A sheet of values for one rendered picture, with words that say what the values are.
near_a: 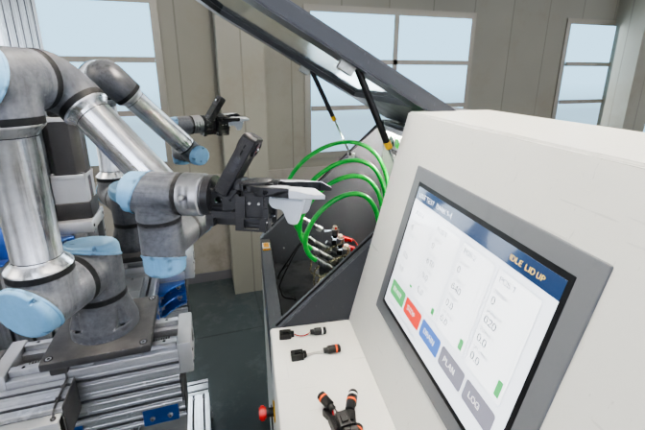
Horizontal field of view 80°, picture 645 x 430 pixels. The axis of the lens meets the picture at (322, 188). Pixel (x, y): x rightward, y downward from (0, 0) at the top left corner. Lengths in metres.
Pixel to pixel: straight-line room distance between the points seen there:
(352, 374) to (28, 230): 0.72
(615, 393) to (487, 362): 0.18
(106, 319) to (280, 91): 2.31
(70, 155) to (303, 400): 0.85
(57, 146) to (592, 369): 1.18
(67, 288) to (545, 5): 4.10
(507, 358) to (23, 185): 0.82
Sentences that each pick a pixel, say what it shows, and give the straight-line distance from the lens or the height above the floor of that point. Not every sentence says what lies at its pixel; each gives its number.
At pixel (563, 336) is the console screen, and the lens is 0.54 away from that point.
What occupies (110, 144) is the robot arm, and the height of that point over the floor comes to 1.50.
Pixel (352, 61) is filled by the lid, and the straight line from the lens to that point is 0.91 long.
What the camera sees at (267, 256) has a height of 0.95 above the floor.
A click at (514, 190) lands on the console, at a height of 1.48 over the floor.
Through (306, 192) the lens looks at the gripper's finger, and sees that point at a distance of 0.59.
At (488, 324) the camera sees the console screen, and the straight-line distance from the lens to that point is 0.63.
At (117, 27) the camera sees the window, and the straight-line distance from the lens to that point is 3.01.
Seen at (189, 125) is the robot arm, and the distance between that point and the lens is 1.66.
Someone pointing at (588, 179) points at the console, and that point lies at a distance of 0.54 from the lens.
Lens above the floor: 1.64
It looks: 17 degrees down
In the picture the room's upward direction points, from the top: straight up
